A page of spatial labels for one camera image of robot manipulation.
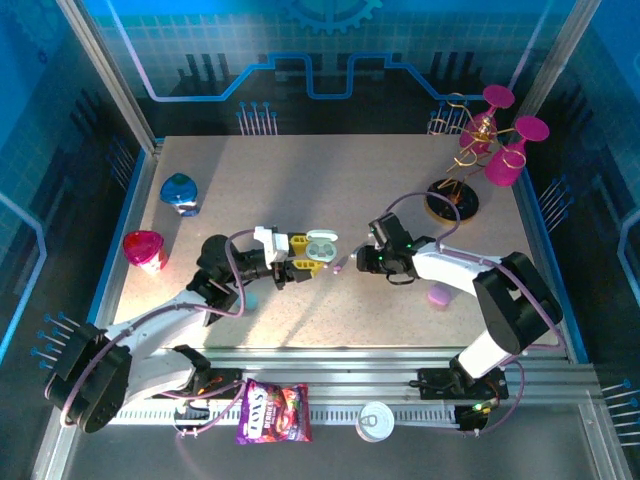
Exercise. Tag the small purple lid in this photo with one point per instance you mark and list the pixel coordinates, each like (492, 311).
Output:
(439, 296)

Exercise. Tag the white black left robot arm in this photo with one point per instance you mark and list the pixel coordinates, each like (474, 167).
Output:
(150, 325)

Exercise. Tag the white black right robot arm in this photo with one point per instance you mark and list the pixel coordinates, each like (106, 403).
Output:
(450, 265)

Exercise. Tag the blue plastic container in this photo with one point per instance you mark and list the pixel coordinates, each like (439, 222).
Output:
(177, 192)

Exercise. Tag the red pink plastic cup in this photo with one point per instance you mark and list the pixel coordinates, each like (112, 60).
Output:
(145, 250)

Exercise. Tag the purple candy bag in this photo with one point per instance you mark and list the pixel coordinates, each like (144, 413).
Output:
(275, 412)

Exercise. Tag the pink wine glass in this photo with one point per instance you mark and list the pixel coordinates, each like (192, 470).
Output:
(505, 167)
(476, 132)

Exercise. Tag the silver tin can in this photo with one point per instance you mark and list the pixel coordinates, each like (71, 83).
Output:
(375, 422)

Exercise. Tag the black control box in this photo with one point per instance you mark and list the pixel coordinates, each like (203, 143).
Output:
(192, 419)
(472, 417)

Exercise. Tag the aluminium front rail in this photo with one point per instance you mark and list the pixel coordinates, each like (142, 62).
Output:
(350, 367)

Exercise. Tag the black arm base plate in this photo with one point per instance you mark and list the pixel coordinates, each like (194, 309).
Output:
(435, 382)

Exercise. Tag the aluminium frame post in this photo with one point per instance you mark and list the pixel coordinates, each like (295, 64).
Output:
(562, 50)
(112, 75)

